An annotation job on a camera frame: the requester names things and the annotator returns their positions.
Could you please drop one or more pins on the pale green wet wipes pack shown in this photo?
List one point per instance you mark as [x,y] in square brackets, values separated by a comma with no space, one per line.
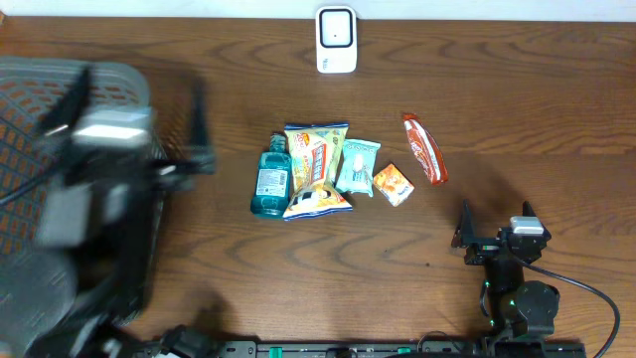
[356,174]

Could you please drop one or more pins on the red orange snack stick packet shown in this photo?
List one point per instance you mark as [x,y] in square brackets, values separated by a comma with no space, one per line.
[425,149]

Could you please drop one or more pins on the grey plastic shopping basket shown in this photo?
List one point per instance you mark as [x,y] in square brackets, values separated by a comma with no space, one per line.
[29,89]

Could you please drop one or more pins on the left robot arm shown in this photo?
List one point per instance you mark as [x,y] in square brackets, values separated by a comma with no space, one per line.
[98,207]

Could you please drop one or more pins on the yellow chips bag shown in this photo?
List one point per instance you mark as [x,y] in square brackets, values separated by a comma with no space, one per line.
[315,150]

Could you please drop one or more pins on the small orange snack box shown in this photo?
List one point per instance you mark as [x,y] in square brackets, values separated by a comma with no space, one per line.
[393,185]

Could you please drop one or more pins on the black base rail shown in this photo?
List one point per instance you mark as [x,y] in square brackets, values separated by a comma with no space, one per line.
[430,347]

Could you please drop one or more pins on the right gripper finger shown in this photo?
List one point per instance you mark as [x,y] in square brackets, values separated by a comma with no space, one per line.
[464,235]
[527,209]

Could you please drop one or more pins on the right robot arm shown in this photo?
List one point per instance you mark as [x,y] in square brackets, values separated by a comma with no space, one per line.
[522,312]

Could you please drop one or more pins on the teal mouthwash bottle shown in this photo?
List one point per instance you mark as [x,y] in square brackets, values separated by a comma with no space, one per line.
[273,180]

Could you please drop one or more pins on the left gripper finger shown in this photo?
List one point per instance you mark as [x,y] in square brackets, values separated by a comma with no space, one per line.
[199,141]
[65,114]

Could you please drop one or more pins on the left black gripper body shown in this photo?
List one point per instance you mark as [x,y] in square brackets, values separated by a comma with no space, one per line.
[142,188]

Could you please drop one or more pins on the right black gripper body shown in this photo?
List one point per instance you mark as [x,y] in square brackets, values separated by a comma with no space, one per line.
[483,251]

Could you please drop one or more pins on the white barcode scanner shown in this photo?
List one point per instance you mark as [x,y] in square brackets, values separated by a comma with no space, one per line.
[336,40]

